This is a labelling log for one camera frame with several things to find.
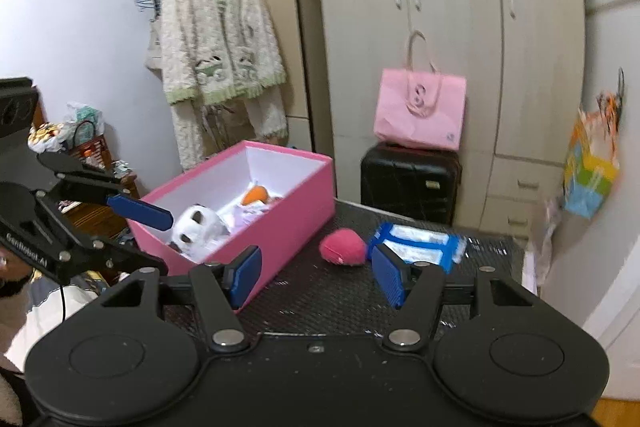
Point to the colourful hanging paper bag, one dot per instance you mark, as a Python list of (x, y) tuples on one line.
[(592, 165)]

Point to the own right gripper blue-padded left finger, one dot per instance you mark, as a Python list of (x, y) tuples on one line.
[(241, 275)]

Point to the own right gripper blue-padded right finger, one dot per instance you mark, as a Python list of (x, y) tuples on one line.
[(392, 274)]

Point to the clutter of bags on dresser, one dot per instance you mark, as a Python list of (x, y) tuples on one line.
[(80, 139)]

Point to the white panda plush toy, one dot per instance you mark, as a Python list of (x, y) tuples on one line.
[(197, 233)]

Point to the white tissue pack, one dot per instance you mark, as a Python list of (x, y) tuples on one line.
[(237, 217)]

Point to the cream knitted cardigan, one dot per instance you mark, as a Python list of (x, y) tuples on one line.
[(218, 50)]

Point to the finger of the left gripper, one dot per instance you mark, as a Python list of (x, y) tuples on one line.
[(136, 210)]

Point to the orange egg-shaped sponge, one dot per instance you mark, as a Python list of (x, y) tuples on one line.
[(257, 193)]

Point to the blue wet wipes pack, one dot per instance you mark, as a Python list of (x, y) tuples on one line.
[(411, 245)]

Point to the pink tote bag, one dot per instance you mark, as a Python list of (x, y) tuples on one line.
[(420, 108)]

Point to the black suitcase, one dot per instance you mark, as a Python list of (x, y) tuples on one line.
[(417, 184)]

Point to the pink storage box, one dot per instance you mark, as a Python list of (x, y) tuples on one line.
[(270, 196)]

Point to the beige wardrobe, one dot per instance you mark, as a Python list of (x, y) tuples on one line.
[(523, 63)]

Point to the magenta fuzzy plush pouch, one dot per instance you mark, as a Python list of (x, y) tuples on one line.
[(343, 247)]

